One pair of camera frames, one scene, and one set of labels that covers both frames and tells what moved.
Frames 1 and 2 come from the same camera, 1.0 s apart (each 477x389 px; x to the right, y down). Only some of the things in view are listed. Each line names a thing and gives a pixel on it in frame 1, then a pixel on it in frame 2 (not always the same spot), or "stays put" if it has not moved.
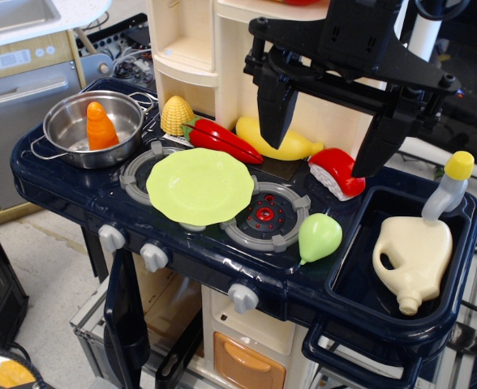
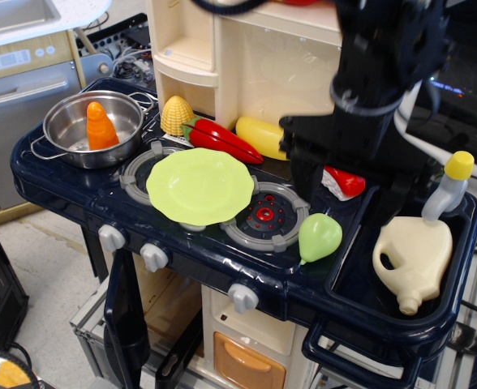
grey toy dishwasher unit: [28, 57] stays put
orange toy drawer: [238, 366] stays put
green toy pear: [319, 237] stays put
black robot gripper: [354, 55] to [367, 141]
